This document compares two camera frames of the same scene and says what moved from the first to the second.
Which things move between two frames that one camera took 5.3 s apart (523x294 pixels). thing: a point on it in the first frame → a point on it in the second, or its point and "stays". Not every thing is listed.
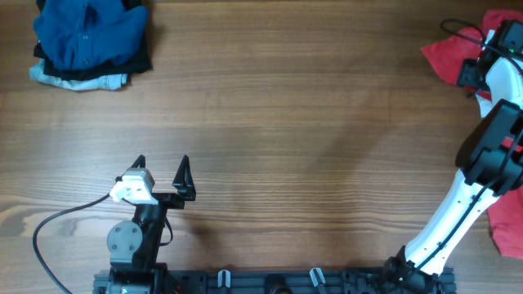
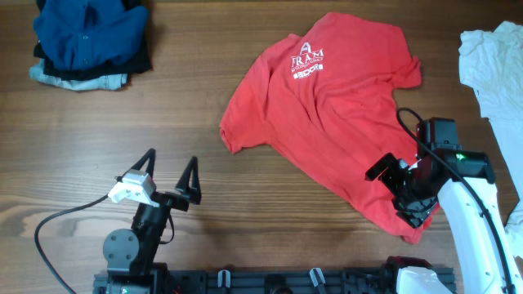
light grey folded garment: [103, 83] stays
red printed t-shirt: [446, 54] → [324, 102]
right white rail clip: [314, 276] stays
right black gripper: [466, 75] → [412, 212]
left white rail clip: [224, 278] stays
